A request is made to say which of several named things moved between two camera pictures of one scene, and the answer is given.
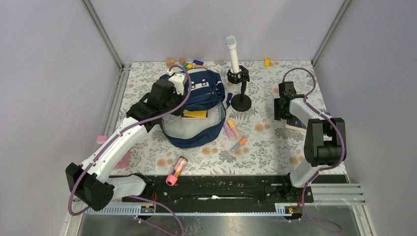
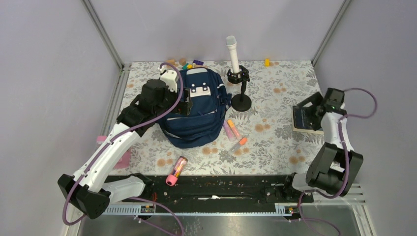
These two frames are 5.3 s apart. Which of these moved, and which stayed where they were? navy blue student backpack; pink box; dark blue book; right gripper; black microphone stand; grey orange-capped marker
Moved: right gripper; dark blue book
Stayed: black microphone stand; navy blue student backpack; pink box; grey orange-capped marker
